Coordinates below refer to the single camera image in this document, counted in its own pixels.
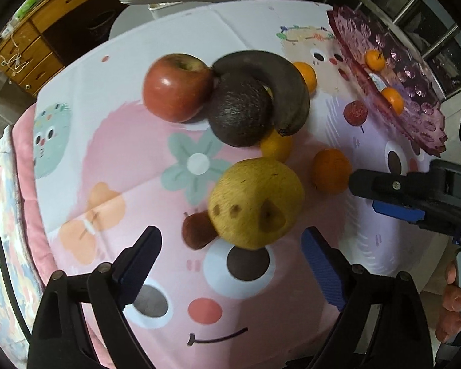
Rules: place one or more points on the person's right hand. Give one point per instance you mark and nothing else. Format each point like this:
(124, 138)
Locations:
(449, 322)

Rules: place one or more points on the dark avocado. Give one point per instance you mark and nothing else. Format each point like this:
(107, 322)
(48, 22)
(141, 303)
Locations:
(240, 110)

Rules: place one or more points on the dark red jujube fruit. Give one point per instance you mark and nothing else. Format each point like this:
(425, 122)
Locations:
(198, 230)

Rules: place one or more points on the pink plastic fruit tray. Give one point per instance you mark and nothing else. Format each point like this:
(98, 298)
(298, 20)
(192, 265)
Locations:
(422, 121)

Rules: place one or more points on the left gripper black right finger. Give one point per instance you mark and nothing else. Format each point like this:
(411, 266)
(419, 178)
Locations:
(329, 266)

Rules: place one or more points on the small orange tangerine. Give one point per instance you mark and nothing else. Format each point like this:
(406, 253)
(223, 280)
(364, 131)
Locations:
(309, 75)

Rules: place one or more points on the wooden desk with drawers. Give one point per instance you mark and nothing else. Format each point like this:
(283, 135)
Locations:
(51, 34)

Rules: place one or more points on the red apple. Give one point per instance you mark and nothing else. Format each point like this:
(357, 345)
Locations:
(176, 87)

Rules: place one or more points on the large orange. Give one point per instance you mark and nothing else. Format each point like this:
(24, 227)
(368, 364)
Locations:
(330, 171)

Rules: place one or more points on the dark green cucumber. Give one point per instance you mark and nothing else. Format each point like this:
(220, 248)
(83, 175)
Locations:
(290, 94)

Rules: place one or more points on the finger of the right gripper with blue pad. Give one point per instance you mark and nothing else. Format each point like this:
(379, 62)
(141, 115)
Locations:
(398, 212)

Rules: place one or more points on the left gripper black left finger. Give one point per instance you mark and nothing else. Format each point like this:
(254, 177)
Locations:
(133, 265)

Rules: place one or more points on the yellow pear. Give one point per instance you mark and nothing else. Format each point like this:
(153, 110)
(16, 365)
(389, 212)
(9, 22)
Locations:
(256, 202)

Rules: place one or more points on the small red hawthorn fruit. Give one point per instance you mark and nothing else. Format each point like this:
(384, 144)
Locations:
(356, 113)

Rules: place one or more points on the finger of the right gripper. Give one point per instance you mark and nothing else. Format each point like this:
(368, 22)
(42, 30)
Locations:
(379, 186)

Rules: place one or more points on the small yellow kumquat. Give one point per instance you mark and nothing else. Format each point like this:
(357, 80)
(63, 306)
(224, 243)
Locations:
(275, 146)
(374, 59)

